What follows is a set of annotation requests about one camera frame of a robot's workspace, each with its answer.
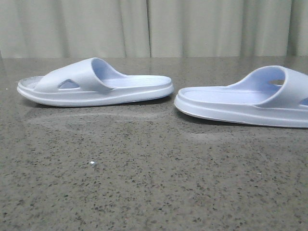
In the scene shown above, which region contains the light blue slipper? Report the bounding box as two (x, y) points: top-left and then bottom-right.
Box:
(17, 58), (174, 107)
(174, 65), (308, 128)

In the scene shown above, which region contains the grey-green pleated curtain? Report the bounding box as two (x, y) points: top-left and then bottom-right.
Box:
(0, 0), (308, 58)

